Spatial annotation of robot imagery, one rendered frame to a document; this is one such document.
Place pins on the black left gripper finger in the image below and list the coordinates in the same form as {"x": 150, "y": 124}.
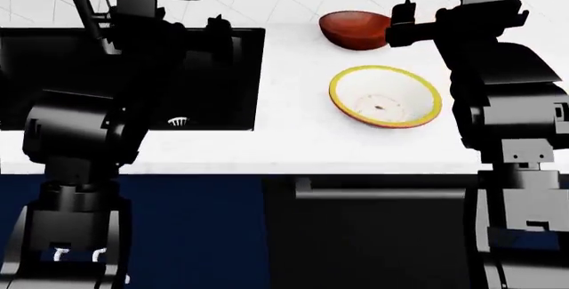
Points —
{"x": 220, "y": 34}
{"x": 163, "y": 16}

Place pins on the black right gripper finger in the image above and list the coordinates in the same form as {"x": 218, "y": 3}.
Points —
{"x": 411, "y": 34}
{"x": 404, "y": 13}

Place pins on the black kitchen sink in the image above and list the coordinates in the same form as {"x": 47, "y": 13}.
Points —
{"x": 213, "y": 79}

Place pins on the white sink drain strainer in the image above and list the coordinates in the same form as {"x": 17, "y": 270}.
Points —
{"x": 179, "y": 121}

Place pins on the red-brown bowl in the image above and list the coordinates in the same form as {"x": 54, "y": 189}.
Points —
{"x": 353, "y": 30}

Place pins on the dark metal faucet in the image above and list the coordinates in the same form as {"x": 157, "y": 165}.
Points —
{"x": 84, "y": 9}

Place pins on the white bowl with yellow rim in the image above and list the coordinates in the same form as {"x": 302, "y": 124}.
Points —
{"x": 384, "y": 97}

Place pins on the dark blue cabinet front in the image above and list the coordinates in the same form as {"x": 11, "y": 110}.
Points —
{"x": 195, "y": 229}

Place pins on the black dishwasher front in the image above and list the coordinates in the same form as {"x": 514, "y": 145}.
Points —
{"x": 369, "y": 242}

